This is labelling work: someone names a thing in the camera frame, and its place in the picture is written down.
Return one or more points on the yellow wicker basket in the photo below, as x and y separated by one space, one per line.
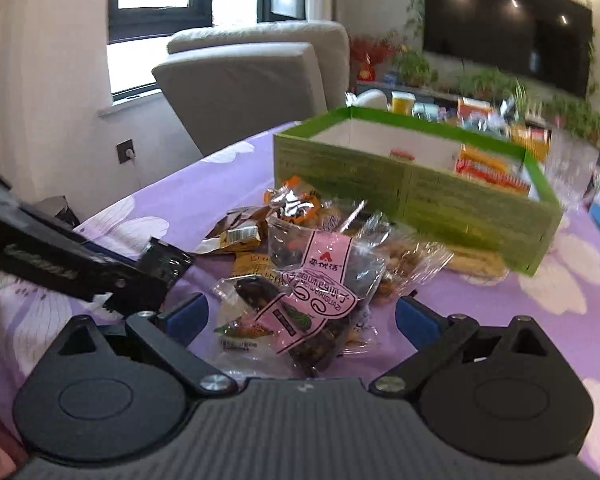
530 141

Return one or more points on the red checkered snack packet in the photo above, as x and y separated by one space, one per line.
485 172

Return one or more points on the pink label clear packet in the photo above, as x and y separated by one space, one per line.
325 260

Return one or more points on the glass mug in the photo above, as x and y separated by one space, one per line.
572 170

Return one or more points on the small yellow snack packet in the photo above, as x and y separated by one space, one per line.
252 269

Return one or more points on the green potted plant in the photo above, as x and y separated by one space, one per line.
415 67
482 84

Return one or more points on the wall socket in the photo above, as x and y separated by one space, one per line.
126 151

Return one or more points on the red flower arrangement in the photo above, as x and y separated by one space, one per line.
372 57

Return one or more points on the yellow brown snack packet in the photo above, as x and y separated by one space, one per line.
230 241

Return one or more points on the wall television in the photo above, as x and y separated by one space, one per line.
505 25

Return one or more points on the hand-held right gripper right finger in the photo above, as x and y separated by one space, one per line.
415 320

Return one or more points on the cream armrest cushion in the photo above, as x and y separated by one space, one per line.
370 99

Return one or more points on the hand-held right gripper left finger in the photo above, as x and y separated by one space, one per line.
187 317

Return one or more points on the yellow canister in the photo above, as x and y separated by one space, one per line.
402 102

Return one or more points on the black snack packet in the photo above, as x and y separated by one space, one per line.
167 260

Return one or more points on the orange box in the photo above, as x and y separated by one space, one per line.
475 107

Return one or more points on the spider plant in vase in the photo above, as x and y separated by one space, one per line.
525 102

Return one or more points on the beige armchair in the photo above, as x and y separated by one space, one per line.
250 90

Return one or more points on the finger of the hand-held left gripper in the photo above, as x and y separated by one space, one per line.
140 295
112 256

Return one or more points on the green cardboard box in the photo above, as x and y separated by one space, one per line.
430 200

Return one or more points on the orange silver snack packet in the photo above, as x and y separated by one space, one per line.
292 200

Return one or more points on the clear packet green print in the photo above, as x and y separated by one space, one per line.
240 330

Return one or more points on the purple floral tablecloth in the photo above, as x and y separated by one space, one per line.
180 195

